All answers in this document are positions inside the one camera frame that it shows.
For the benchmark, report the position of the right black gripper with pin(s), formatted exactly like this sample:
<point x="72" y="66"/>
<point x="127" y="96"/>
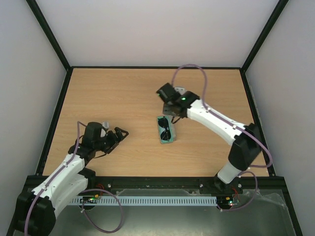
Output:
<point x="170" y="109"/>

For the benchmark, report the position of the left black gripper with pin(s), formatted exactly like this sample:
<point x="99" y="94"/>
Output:
<point x="115" y="141"/>

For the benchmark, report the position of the grey glasses case green lining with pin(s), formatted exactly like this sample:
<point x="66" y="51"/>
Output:
<point x="172" y="130"/>

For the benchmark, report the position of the round dark sunglasses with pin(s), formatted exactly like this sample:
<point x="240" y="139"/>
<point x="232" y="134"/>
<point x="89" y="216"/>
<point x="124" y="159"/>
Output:
<point x="165" y="134"/>

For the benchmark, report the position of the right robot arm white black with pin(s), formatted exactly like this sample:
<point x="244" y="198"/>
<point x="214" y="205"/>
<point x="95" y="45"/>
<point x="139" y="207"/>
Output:
<point x="242" y="138"/>

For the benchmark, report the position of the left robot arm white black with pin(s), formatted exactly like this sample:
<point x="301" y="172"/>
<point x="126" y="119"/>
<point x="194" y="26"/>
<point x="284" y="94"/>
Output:
<point x="37" y="210"/>

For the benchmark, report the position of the left green circuit board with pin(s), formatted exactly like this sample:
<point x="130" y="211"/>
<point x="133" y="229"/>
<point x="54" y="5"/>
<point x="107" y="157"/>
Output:
<point x="90" y="199"/>

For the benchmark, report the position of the green circuit board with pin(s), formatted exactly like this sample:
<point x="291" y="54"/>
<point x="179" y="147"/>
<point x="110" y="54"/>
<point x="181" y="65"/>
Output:
<point x="90" y="199"/>
<point x="231" y="200"/>

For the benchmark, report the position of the right green circuit board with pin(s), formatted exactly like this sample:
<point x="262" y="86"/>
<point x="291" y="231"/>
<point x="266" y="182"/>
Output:
<point x="231" y="200"/>

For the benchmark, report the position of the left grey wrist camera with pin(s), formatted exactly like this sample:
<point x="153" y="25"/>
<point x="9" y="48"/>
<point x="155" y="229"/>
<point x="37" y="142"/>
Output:
<point x="105" y="125"/>

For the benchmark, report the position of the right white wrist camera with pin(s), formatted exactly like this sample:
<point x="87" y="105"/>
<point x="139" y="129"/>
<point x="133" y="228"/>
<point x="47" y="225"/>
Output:
<point x="180" y="90"/>

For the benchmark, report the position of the light blue slotted cable duct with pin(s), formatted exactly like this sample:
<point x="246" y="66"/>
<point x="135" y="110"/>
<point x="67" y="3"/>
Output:
<point x="151" y="201"/>

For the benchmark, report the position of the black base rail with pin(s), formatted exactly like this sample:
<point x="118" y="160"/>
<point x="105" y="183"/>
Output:
<point x="205" y="185"/>

